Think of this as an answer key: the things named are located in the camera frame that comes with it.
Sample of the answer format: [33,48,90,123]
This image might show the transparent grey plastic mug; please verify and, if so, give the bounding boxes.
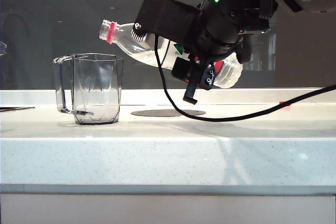
[52,53,124,126]

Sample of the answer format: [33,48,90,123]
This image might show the Nongfu Spring mineral water bottle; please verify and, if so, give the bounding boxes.
[99,19,244,89]

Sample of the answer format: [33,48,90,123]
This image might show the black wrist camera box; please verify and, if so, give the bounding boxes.
[130,0,202,51]

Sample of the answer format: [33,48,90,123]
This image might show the dark round countertop disc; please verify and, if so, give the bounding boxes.
[130,109,207,118]

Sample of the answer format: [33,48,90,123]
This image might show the black camera cable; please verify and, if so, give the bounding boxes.
[154,34,336,123]

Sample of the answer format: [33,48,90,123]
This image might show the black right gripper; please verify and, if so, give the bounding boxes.
[172,0,245,105]

